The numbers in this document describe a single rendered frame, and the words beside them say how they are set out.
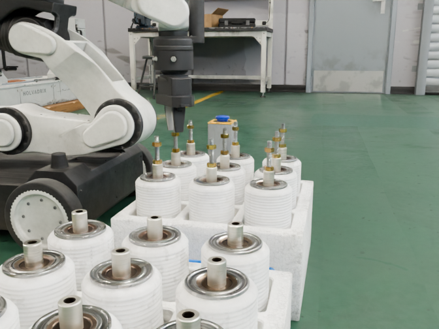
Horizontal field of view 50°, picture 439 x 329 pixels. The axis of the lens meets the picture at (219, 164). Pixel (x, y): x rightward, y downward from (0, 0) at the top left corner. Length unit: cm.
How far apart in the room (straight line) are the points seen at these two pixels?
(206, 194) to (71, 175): 45
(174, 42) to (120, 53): 557
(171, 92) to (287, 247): 42
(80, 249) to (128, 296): 17
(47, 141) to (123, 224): 56
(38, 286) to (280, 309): 31
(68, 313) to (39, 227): 81
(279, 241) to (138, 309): 40
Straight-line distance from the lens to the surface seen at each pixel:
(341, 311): 103
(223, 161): 107
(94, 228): 74
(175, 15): 103
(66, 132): 142
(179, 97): 103
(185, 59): 105
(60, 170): 129
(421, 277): 122
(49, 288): 62
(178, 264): 68
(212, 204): 94
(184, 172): 108
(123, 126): 130
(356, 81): 606
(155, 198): 97
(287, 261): 92
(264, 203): 91
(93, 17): 676
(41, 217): 127
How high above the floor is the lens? 51
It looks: 14 degrees down
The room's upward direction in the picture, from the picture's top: straight up
